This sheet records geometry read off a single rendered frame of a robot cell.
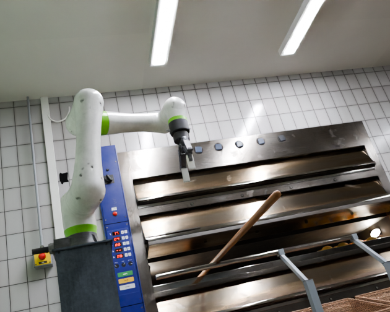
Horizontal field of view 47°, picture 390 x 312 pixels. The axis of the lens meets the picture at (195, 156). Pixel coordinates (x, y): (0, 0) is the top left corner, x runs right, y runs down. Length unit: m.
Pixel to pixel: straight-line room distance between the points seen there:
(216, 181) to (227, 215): 0.25
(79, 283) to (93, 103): 0.71
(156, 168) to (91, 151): 1.33
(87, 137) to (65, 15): 1.08
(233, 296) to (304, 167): 1.09
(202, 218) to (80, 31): 1.39
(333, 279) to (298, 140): 1.03
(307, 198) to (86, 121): 1.88
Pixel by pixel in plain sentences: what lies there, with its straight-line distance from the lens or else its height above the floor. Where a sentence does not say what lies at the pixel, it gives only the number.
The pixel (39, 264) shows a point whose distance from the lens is 2.77.
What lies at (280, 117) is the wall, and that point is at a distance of 3.49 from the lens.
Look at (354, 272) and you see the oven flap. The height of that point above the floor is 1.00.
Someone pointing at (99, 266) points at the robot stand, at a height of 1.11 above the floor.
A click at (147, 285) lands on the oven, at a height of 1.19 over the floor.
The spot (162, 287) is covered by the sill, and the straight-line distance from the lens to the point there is 2.81.
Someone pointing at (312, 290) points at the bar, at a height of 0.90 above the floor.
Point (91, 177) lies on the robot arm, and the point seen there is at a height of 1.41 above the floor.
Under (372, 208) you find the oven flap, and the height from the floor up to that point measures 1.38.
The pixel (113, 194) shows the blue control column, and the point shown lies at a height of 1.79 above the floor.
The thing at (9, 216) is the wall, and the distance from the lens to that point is 2.97.
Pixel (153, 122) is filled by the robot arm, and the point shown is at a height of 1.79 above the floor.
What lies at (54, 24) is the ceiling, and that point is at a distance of 2.76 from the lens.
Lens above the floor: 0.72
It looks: 24 degrees up
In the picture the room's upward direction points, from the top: 15 degrees counter-clockwise
